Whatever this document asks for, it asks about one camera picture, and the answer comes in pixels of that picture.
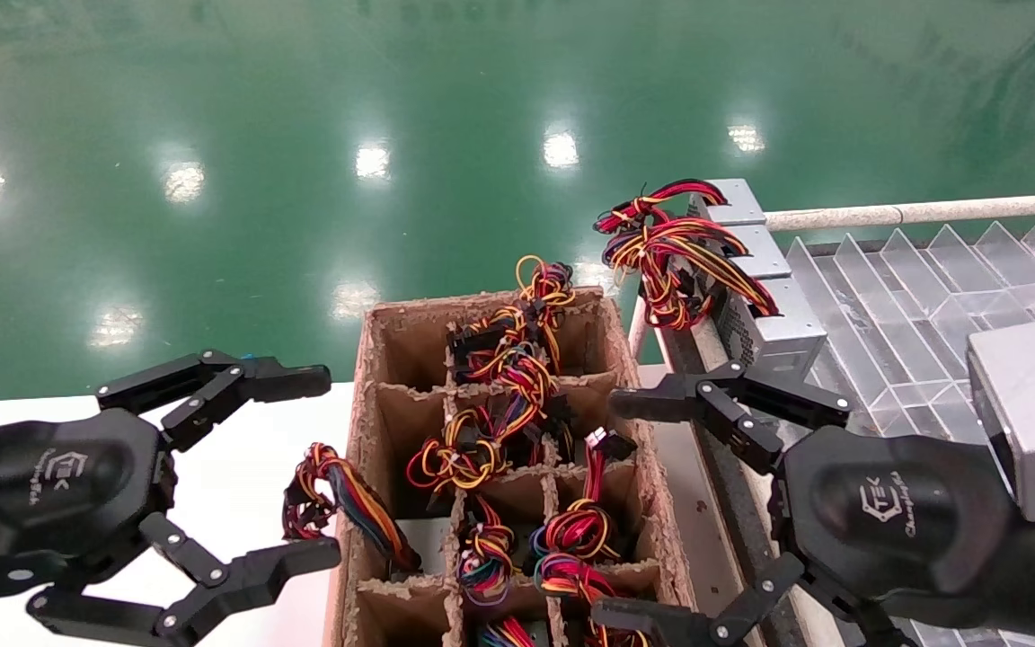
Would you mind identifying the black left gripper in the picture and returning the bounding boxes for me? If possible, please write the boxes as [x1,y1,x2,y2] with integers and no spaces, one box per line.
[0,350,343,647]

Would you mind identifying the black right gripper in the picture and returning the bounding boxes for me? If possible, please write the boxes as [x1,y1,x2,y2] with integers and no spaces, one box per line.
[589,361,1022,647]

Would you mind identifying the grey power supply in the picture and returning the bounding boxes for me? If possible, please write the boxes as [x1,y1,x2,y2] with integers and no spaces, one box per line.
[526,553,653,647]
[281,442,451,578]
[455,499,518,607]
[606,214,828,383]
[471,346,577,450]
[594,178,792,281]
[446,254,579,378]
[474,616,536,647]
[526,427,640,563]

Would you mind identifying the beige lower rack board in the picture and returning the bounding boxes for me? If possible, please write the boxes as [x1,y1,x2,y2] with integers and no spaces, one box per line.
[639,364,756,647]

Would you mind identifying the beige rack pipe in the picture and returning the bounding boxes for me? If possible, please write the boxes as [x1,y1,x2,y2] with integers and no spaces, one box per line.
[765,191,1035,233]
[641,256,828,647]

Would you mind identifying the white rack leg pipe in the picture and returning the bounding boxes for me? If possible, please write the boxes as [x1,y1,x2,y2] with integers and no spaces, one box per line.
[628,295,655,360]

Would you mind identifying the brown cardboard divider box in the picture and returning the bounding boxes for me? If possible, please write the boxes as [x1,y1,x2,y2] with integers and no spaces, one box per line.
[324,286,694,647]

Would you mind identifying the clear acrylic divider tray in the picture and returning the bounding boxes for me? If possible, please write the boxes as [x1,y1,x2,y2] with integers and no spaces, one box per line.
[778,214,1035,647]

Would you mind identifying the multicoloured cable bundles in box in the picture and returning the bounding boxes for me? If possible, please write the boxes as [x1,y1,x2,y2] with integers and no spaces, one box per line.
[405,403,518,493]

